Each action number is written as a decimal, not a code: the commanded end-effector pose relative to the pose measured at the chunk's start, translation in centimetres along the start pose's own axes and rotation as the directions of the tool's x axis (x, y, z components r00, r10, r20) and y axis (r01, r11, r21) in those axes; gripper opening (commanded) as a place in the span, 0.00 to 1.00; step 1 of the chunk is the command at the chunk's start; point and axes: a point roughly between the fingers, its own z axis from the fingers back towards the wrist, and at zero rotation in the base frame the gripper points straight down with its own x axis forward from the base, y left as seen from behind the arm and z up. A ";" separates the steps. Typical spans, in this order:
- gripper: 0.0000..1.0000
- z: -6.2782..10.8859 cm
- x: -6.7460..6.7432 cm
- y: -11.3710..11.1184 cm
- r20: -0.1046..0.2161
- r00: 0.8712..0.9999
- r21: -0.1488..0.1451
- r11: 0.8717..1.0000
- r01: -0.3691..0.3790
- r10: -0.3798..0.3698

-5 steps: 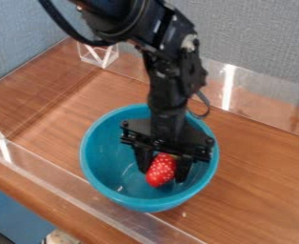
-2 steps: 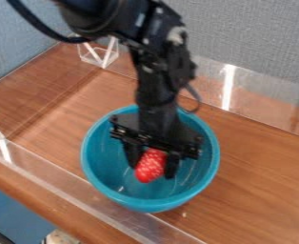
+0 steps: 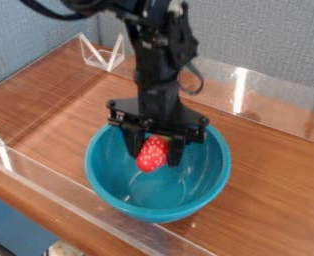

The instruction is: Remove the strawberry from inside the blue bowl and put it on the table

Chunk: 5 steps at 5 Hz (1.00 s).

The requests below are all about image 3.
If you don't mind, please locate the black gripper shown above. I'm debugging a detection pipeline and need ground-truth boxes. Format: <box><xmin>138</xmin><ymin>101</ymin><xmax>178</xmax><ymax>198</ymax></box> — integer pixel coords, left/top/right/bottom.
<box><xmin>107</xmin><ymin>83</ymin><xmax>209</xmax><ymax>167</ymax></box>

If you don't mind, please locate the red toy strawberry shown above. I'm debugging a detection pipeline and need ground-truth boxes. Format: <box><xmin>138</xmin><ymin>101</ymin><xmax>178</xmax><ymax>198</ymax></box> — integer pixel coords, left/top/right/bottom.
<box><xmin>136</xmin><ymin>135</ymin><xmax>170</xmax><ymax>173</ymax></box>

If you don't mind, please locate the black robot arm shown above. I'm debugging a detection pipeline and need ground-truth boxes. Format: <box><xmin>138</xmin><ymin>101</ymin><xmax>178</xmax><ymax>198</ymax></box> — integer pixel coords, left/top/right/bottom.
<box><xmin>19</xmin><ymin>0</ymin><xmax>210</xmax><ymax>166</ymax></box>

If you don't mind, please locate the blue plastic bowl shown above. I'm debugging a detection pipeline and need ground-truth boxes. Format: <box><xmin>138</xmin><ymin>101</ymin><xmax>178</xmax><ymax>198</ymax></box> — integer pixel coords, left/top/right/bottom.
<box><xmin>84</xmin><ymin>125</ymin><xmax>233</xmax><ymax>223</ymax></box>

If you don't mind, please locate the clear acrylic back barrier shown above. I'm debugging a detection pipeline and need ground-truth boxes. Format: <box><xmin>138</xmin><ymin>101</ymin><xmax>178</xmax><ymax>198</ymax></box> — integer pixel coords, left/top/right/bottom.
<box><xmin>78</xmin><ymin>32</ymin><xmax>314</xmax><ymax>147</ymax></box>

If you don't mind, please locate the clear acrylic barrier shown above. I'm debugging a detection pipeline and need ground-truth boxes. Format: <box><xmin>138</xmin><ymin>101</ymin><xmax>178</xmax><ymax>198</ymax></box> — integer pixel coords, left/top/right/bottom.
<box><xmin>0</xmin><ymin>137</ymin><xmax>218</xmax><ymax>256</ymax></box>
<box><xmin>78</xmin><ymin>32</ymin><xmax>314</xmax><ymax>147</ymax></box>

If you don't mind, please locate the clear acrylic front barrier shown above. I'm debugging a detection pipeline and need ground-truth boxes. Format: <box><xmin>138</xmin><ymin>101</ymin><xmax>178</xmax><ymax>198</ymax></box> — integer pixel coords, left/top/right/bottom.
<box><xmin>0</xmin><ymin>137</ymin><xmax>218</xmax><ymax>256</ymax></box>

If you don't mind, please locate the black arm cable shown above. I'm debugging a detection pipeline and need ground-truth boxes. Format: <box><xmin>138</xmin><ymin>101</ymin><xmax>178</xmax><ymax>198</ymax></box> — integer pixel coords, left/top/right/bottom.
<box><xmin>178</xmin><ymin>61</ymin><xmax>206</xmax><ymax>96</ymax></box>

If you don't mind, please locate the clear acrylic corner bracket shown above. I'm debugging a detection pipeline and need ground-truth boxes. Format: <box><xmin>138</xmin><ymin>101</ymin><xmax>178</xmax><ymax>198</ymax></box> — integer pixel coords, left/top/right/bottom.
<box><xmin>79</xmin><ymin>34</ymin><xmax>126</xmax><ymax>72</ymax></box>

